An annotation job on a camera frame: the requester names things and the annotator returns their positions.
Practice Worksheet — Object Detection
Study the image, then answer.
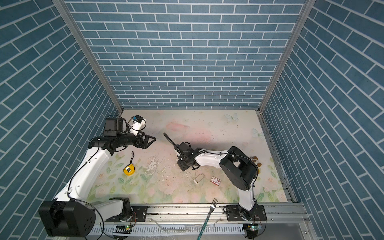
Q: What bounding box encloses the white staple box tray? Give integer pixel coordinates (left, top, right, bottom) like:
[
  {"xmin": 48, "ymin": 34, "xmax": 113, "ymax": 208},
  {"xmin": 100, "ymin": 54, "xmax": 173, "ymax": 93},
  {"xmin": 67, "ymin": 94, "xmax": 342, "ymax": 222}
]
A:
[{"xmin": 193, "ymin": 174, "xmax": 205, "ymax": 184}]

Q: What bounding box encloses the yellow small object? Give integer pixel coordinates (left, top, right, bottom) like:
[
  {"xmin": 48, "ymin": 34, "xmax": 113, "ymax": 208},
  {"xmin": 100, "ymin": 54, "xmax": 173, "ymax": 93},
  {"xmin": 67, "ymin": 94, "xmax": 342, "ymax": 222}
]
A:
[{"xmin": 123, "ymin": 164, "xmax": 135, "ymax": 176}]

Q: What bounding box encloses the green handled fork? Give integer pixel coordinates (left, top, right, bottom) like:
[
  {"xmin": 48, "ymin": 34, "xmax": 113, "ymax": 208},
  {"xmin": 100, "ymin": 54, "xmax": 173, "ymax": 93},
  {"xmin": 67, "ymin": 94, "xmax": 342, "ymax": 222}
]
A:
[{"xmin": 197, "ymin": 198, "xmax": 218, "ymax": 240}]

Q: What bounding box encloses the aluminium corner post left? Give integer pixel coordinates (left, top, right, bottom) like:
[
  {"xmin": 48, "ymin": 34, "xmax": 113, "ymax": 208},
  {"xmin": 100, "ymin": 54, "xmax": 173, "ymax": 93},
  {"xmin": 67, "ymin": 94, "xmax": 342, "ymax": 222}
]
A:
[{"xmin": 52, "ymin": 0, "xmax": 124, "ymax": 114}]

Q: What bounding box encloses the red white staple box sleeve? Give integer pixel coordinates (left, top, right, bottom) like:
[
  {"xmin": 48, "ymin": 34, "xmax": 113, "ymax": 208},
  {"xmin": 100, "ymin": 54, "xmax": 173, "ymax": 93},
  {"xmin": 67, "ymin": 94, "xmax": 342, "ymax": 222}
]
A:
[{"xmin": 210, "ymin": 177, "xmax": 221, "ymax": 186}]

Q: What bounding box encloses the aluminium corner post right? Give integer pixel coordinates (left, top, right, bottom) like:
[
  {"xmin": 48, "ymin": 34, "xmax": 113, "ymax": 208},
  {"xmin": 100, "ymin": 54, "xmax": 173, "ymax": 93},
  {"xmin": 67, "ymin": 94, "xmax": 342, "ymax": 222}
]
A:
[{"xmin": 259, "ymin": 0, "xmax": 316, "ymax": 113}]

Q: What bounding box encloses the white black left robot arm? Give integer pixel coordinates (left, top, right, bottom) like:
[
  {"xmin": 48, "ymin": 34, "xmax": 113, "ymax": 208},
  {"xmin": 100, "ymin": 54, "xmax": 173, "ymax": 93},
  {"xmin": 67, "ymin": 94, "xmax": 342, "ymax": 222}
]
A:
[{"xmin": 38, "ymin": 115, "xmax": 156, "ymax": 238}]

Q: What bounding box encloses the brown white plush toy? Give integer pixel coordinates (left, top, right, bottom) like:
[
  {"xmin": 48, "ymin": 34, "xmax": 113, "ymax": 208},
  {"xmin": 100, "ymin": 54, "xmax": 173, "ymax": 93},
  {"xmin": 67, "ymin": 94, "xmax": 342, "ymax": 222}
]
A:
[{"xmin": 250, "ymin": 156, "xmax": 262, "ymax": 173}]

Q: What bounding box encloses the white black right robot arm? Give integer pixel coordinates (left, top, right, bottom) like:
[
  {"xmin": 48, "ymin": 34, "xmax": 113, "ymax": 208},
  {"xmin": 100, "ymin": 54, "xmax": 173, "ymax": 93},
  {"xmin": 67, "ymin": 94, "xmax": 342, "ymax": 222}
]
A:
[{"xmin": 164, "ymin": 134, "xmax": 259, "ymax": 221}]

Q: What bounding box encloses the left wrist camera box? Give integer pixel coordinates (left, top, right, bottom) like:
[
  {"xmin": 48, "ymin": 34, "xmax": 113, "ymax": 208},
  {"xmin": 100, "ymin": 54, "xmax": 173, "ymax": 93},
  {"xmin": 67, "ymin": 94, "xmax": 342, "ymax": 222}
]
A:
[{"xmin": 129, "ymin": 115, "xmax": 147, "ymax": 136}]

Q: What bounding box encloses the aluminium corner post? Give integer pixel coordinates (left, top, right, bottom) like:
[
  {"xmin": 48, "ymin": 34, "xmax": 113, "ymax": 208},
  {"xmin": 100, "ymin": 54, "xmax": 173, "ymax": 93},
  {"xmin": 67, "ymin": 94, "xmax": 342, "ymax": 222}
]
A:
[
  {"xmin": 259, "ymin": 0, "xmax": 316, "ymax": 113},
  {"xmin": 52, "ymin": 0, "xmax": 124, "ymax": 114}
]

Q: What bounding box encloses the aluminium front rail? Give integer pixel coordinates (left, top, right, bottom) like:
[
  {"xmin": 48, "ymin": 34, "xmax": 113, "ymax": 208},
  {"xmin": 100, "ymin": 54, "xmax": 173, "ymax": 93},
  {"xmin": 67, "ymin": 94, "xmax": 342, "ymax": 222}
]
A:
[{"xmin": 64, "ymin": 203, "xmax": 307, "ymax": 226}]

